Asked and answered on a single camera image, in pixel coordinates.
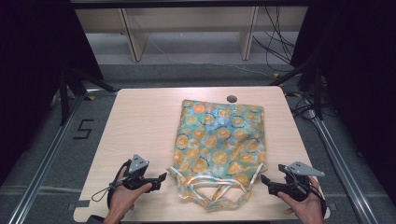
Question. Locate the black metal stand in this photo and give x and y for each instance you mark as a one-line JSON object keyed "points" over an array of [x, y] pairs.
{"points": [[306, 84], [71, 90]]}

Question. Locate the orange print teal tote bag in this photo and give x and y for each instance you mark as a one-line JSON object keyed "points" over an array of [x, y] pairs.
{"points": [[219, 146]]}

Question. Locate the black curtain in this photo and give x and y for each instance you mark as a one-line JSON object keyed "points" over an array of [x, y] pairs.
{"points": [[361, 87], [31, 77]]}

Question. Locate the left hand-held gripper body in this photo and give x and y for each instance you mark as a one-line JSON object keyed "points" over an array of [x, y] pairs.
{"points": [[138, 164]]}

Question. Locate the aluminium floor rail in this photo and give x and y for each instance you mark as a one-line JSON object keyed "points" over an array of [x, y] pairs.
{"points": [[43, 161], [339, 165]]}

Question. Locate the round dark table grommet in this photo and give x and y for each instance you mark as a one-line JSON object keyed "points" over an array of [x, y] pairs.
{"points": [[231, 99]]}

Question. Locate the person's left hand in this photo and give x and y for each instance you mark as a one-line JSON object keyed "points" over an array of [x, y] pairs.
{"points": [[124, 199]]}

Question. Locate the person's right hand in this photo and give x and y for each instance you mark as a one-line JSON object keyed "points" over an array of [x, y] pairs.
{"points": [[303, 208]]}

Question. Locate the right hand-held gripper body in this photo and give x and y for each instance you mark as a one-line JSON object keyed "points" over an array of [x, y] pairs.
{"points": [[300, 170]]}

